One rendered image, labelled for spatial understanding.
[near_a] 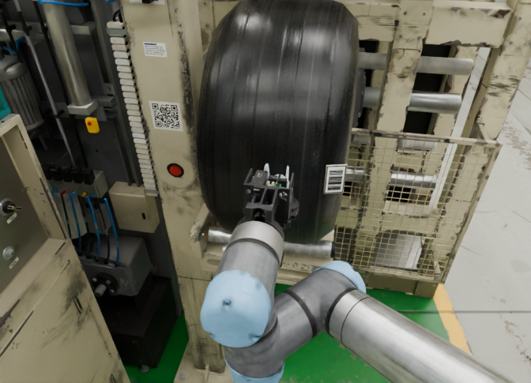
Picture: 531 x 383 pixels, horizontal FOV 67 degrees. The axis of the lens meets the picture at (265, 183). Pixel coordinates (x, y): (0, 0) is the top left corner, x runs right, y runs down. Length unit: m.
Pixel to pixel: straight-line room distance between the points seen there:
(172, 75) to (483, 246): 2.09
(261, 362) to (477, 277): 1.98
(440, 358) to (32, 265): 0.97
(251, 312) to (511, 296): 2.07
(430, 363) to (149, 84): 0.78
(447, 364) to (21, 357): 0.96
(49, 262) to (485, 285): 2.01
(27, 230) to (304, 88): 0.77
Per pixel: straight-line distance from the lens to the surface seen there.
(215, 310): 0.45
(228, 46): 0.81
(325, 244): 1.06
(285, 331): 0.55
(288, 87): 0.75
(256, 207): 0.55
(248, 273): 0.47
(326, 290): 0.58
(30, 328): 1.18
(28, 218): 1.16
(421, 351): 0.50
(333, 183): 0.77
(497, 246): 2.66
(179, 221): 1.21
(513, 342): 2.26
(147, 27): 0.93
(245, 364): 0.54
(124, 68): 1.01
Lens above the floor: 1.68
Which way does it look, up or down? 38 degrees down
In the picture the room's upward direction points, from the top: straight up
